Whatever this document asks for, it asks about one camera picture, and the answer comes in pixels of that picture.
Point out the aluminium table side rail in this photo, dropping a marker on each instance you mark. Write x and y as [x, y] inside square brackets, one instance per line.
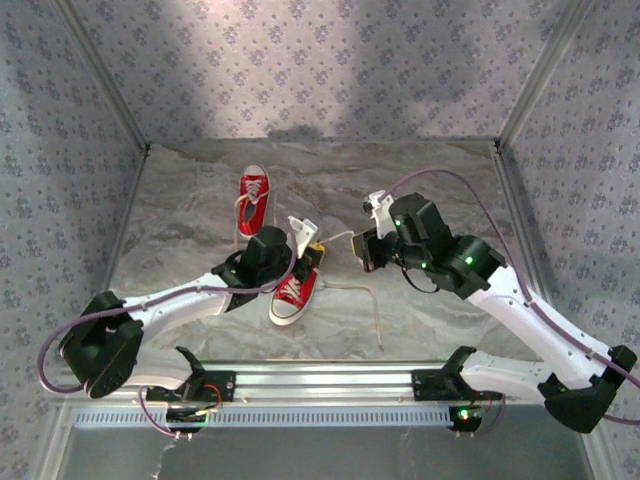
[131, 200]
[514, 200]

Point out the red canvas sneaker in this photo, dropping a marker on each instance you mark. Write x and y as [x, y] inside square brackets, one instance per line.
[306, 292]
[262, 210]

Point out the black circuit board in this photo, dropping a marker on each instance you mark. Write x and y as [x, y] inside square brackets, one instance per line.
[182, 417]
[465, 419]

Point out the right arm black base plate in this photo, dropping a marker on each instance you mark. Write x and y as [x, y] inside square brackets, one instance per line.
[425, 385]

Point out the white shoelace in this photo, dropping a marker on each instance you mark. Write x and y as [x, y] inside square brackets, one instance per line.
[252, 192]
[294, 290]

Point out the aluminium mounting rail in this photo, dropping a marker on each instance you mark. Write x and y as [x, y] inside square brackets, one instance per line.
[320, 380]

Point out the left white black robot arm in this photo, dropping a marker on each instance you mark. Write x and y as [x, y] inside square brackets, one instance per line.
[170, 310]

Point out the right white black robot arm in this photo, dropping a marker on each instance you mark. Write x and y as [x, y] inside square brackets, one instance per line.
[540, 325]

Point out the aluminium frame post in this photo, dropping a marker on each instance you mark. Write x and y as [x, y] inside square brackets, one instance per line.
[542, 75]
[107, 75]

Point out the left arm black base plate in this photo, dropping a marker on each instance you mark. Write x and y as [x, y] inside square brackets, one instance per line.
[225, 386]

